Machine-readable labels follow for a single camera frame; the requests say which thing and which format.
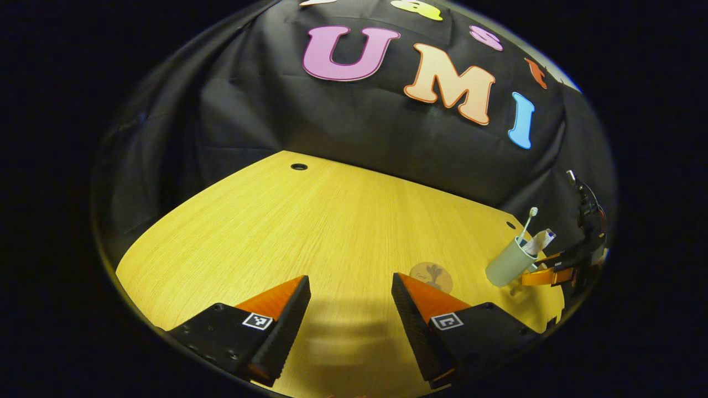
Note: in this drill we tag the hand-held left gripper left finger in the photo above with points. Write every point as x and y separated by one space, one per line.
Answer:
282 337

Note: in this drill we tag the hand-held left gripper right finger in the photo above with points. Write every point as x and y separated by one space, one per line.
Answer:
417 331

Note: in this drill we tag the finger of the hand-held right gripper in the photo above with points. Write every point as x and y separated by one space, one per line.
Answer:
545 277
550 258

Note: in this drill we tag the white toothpaste tube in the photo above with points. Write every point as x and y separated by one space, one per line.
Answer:
539 242

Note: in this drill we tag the white toothbrush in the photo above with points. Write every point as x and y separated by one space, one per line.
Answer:
526 224

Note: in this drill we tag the round brown coaster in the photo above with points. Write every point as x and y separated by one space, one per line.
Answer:
428 272

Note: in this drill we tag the wooden desktop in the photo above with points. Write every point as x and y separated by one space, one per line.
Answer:
310 232

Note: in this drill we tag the black backdrop cloth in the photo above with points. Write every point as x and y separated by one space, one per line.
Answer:
359 121

